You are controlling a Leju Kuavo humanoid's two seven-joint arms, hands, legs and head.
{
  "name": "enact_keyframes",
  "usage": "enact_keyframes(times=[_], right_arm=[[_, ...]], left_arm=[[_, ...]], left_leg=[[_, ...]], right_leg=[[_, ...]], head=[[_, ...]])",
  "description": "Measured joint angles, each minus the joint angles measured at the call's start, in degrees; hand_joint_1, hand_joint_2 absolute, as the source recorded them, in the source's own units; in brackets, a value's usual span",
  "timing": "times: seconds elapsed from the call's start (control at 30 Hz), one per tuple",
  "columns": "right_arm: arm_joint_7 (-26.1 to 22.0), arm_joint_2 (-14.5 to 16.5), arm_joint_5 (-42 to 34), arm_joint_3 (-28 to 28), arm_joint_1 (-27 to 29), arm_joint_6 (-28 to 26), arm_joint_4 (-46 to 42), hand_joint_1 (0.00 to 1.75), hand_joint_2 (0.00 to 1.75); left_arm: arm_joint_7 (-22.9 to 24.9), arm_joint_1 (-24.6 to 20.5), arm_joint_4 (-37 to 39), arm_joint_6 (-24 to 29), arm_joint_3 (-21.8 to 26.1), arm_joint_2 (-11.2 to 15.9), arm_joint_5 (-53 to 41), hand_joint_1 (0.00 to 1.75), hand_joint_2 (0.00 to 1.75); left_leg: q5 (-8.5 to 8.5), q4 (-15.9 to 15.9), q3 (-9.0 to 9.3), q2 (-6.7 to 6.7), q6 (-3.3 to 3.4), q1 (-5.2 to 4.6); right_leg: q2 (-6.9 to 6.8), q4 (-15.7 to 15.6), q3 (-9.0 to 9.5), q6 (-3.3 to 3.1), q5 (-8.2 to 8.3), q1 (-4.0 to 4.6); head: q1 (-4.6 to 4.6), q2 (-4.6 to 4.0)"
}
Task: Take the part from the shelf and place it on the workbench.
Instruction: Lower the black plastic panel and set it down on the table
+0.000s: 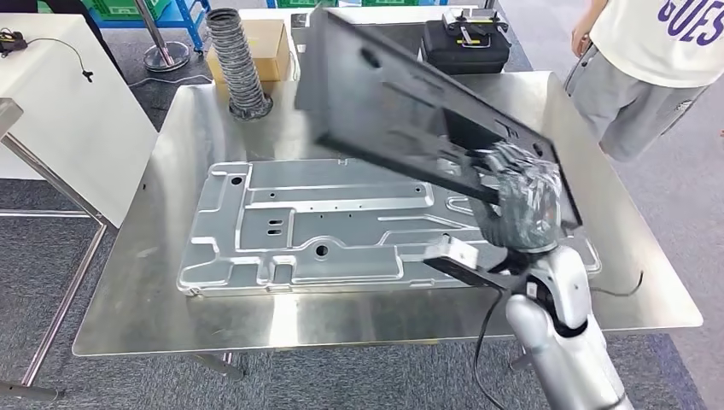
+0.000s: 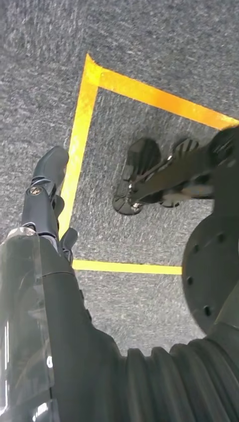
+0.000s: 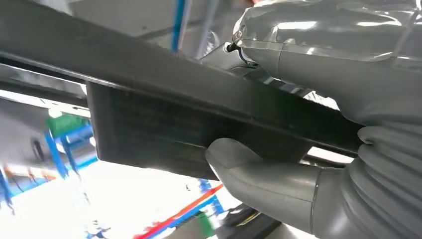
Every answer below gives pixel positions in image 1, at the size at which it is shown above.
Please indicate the black plastic panel part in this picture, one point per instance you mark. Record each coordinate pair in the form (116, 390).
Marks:
(396, 113)

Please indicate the person's right hand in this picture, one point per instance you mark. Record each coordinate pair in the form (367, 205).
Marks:
(581, 39)

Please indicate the grey yellow hand tool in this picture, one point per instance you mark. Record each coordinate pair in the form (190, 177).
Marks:
(475, 25)

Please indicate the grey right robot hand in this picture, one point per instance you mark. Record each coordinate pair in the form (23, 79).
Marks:
(526, 209)

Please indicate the steel stanchion post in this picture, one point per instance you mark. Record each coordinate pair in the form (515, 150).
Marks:
(164, 56)

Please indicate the black carry case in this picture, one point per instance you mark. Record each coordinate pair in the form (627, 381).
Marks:
(464, 59)

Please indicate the cardboard box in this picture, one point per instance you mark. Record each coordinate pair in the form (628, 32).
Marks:
(277, 51)

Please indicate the person's right forearm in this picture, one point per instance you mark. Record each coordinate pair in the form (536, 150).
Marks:
(591, 14)

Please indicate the steel frame table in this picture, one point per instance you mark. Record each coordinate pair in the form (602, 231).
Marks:
(68, 283)

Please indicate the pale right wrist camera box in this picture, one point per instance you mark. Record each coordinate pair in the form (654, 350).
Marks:
(452, 252)

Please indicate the small black device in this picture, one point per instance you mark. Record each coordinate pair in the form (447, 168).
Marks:
(11, 42)

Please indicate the person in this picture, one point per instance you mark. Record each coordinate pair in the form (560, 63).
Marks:
(650, 51)

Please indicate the blue metal rack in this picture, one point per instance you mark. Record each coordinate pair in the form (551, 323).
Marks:
(189, 17)

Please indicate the silver stamped metal plate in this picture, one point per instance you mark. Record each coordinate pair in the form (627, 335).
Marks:
(339, 266)

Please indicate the white board table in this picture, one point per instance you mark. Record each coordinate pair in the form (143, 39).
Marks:
(68, 124)

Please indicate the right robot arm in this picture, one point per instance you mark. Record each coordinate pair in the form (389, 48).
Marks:
(565, 351)

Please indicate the green plastic crate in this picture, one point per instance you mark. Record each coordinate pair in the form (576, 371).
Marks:
(124, 7)

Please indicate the steel workbench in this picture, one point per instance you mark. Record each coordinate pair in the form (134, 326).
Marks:
(169, 317)

